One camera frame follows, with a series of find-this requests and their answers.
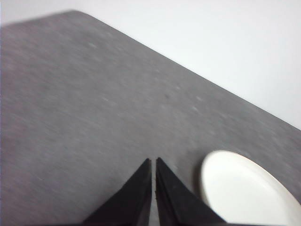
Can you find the white plate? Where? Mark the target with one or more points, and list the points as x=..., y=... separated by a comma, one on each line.
x=240, y=188

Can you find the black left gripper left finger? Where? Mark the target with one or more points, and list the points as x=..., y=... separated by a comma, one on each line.
x=131, y=202

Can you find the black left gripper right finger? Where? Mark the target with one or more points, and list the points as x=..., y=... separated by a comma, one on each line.
x=174, y=204

